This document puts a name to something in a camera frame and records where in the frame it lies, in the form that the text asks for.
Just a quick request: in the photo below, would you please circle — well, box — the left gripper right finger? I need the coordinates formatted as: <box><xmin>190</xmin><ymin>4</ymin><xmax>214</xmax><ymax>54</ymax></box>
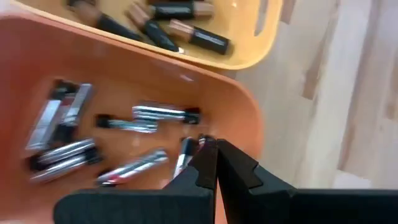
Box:
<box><xmin>217</xmin><ymin>139</ymin><xmax>398</xmax><ymax>224</ymax></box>

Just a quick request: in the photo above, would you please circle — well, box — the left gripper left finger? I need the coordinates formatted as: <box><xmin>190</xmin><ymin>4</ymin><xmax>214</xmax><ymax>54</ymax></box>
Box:
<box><xmin>53</xmin><ymin>136</ymin><xmax>218</xmax><ymax>224</ymax></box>

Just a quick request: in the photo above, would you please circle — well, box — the silver AA battery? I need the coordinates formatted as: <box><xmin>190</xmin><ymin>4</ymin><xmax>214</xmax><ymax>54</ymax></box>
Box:
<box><xmin>131</xmin><ymin>103</ymin><xmax>202</xmax><ymax>126</ymax></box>
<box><xmin>95</xmin><ymin>147</ymin><xmax>171</xmax><ymax>188</ymax></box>
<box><xmin>24</xmin><ymin>79</ymin><xmax>80</xmax><ymax>152</ymax></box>
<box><xmin>95</xmin><ymin>113</ymin><xmax>160</xmax><ymax>134</ymax></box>
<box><xmin>28</xmin><ymin>154</ymin><xmax>105</xmax><ymax>185</ymax></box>
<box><xmin>54</xmin><ymin>81</ymin><xmax>95</xmax><ymax>144</ymax></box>
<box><xmin>172</xmin><ymin>135</ymin><xmax>208</xmax><ymax>180</ymax></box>
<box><xmin>28</xmin><ymin>138</ymin><xmax>98</xmax><ymax>166</ymax></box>

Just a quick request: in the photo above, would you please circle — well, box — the yellow plastic bin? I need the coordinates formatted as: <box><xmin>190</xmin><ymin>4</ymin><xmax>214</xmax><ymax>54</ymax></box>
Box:
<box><xmin>11</xmin><ymin>0</ymin><xmax>284</xmax><ymax>71</ymax></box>

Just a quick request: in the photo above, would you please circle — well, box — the orange plastic bin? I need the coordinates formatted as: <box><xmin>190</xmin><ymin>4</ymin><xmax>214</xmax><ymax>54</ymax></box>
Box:
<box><xmin>0</xmin><ymin>8</ymin><xmax>265</xmax><ymax>224</ymax></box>

